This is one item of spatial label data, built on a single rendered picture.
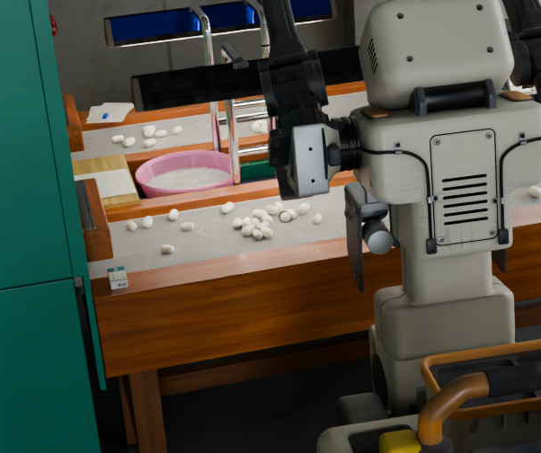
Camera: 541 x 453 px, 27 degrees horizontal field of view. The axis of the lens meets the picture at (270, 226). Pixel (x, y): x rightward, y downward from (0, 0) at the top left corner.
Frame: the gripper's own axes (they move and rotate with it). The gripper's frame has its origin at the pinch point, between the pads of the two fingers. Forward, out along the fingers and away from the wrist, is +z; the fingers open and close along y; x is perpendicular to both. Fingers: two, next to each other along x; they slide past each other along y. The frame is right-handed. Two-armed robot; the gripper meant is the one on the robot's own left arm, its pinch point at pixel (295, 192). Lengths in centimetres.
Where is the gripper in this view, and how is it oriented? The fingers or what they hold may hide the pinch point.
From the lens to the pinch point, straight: 238.9
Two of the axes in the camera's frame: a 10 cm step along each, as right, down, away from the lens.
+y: -9.7, 1.6, -1.9
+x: 2.1, 9.4, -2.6
